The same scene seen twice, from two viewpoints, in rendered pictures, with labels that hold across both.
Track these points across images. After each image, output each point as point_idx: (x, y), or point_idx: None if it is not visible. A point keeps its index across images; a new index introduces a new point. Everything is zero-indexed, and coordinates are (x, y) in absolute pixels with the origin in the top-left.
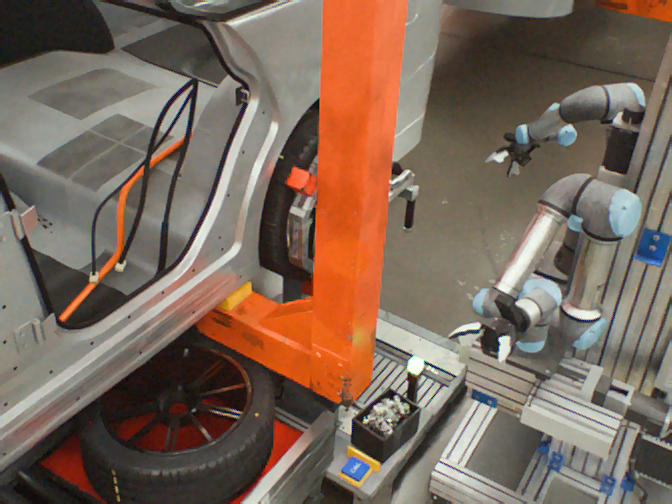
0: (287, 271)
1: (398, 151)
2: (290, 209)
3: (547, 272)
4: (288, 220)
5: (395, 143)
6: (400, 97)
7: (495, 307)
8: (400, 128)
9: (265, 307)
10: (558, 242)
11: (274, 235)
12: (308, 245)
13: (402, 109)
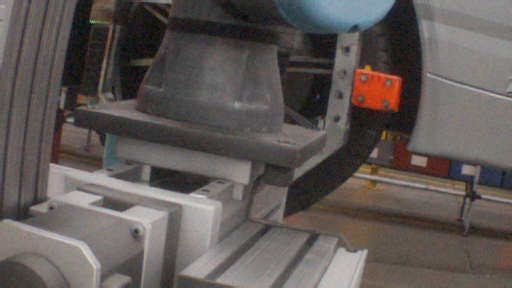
0: (103, 133)
1: (501, 140)
2: (131, 7)
3: (134, 100)
4: (124, 26)
5: (491, 110)
6: (502, 12)
7: None
8: (507, 86)
9: None
10: (316, 129)
11: (90, 33)
12: (105, 64)
13: (511, 44)
